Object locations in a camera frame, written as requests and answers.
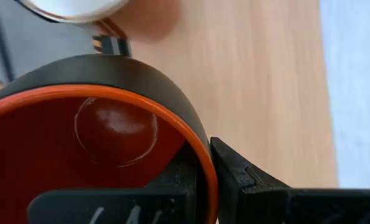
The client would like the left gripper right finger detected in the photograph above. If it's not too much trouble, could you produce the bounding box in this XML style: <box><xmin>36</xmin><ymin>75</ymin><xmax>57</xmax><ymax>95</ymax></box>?
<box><xmin>209</xmin><ymin>136</ymin><xmax>370</xmax><ymax>224</ymax></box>

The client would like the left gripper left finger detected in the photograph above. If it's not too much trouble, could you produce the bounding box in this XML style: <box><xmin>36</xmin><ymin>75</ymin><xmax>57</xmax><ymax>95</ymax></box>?
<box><xmin>27</xmin><ymin>141</ymin><xmax>204</xmax><ymax>224</ymax></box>

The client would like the black mug red interior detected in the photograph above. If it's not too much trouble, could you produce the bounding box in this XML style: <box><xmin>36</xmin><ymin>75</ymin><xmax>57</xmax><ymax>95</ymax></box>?
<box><xmin>0</xmin><ymin>54</ymin><xmax>219</xmax><ymax>224</ymax></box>

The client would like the red mug white interior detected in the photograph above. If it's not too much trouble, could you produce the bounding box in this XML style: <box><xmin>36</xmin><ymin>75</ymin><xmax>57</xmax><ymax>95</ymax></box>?
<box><xmin>16</xmin><ymin>0</ymin><xmax>131</xmax><ymax>25</ymax></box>

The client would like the wooden shelf black frame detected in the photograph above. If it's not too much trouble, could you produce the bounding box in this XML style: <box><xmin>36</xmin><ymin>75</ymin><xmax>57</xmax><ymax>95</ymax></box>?
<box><xmin>108</xmin><ymin>0</ymin><xmax>340</xmax><ymax>190</ymax></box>

